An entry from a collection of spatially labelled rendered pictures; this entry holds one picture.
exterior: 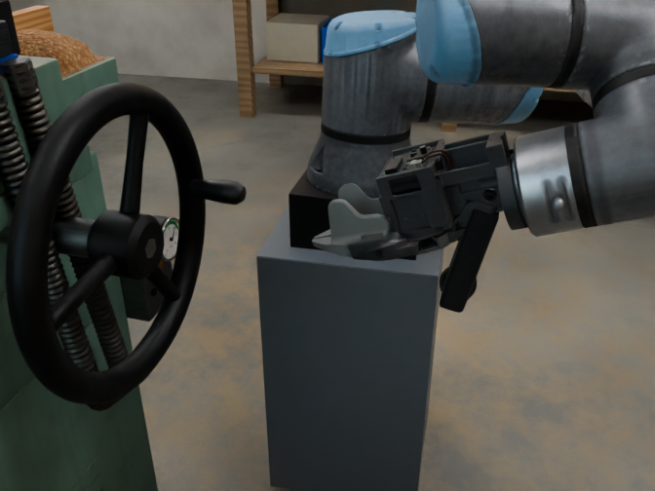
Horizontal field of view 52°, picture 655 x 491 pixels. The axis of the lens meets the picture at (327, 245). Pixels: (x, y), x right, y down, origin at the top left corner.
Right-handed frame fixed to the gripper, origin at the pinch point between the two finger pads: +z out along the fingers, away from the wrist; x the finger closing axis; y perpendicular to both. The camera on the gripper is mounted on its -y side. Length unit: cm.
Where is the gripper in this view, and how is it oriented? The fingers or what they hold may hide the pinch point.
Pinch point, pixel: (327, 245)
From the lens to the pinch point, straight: 68.7
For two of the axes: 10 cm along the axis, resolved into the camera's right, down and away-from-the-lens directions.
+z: -8.9, 1.6, 4.2
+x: -3.0, 4.8, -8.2
